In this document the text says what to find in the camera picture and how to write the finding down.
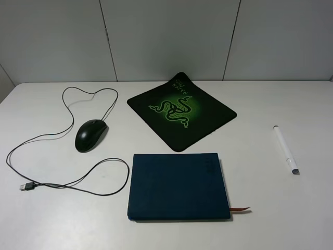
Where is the black computer mouse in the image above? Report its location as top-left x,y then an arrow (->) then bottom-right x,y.
75,119 -> 109,153

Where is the white marker pen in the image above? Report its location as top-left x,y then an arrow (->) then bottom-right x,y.
273,126 -> 300,175

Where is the black green Razer mouse pad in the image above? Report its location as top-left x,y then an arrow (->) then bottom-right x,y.
127,72 -> 237,152

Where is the dark blue notebook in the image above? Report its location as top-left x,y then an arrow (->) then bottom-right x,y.
127,153 -> 231,221

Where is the red ribbon bookmark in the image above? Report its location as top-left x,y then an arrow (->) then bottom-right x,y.
229,207 -> 250,213

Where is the black mouse cable with USB plug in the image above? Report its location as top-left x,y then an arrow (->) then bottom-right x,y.
6,86 -> 130,196

